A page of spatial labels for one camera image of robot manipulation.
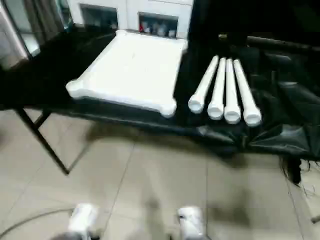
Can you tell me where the white plastic table leg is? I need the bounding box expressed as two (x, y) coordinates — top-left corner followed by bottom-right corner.
(232, 59), (263, 127)
(223, 57), (242, 125)
(187, 55), (220, 115)
(207, 57), (227, 121)

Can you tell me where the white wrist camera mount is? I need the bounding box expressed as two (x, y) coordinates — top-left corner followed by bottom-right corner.
(66, 202), (99, 238)
(176, 205), (209, 240)

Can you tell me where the black metal table frame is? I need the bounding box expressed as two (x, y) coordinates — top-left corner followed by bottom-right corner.
(14, 104), (77, 176)

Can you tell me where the grey curtain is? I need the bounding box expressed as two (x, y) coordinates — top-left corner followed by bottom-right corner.
(24, 0), (75, 38)

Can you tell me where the long black rod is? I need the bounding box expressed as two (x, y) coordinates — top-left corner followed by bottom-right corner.
(246, 35), (320, 52)

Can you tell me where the white plastic table top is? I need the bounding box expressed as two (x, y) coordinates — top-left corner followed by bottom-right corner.
(65, 29), (189, 118)

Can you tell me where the white glass-door cabinet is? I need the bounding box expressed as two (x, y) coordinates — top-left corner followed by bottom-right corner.
(66, 0), (192, 40)

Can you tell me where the grey glass door frame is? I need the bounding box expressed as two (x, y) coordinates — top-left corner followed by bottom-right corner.
(0, 0), (42, 62)

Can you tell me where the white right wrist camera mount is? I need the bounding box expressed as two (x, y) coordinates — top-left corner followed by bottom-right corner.
(176, 205), (209, 240)

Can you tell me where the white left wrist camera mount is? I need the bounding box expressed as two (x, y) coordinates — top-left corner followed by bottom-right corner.
(66, 202), (99, 238)

